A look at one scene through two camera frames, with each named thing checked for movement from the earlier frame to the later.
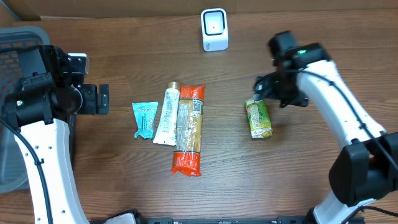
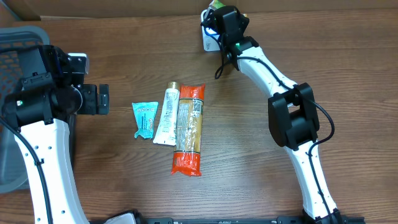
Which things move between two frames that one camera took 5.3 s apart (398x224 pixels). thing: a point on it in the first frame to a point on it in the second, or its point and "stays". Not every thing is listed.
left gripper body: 103,99 stays
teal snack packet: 145,114 stays
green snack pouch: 259,119 to 218,4
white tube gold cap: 166,129 stays
